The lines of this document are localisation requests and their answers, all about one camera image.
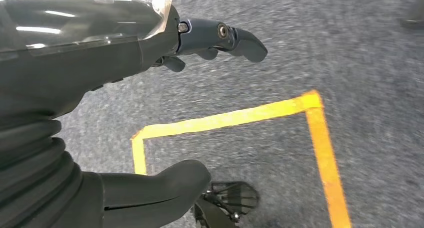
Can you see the black robot left foot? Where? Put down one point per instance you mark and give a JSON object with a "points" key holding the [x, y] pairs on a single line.
{"points": [[232, 200]]}

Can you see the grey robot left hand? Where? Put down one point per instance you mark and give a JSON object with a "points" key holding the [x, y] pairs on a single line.
{"points": [[82, 63]]}

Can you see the yellow floor tape square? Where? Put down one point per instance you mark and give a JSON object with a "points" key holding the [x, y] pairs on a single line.
{"points": [[232, 117]]}

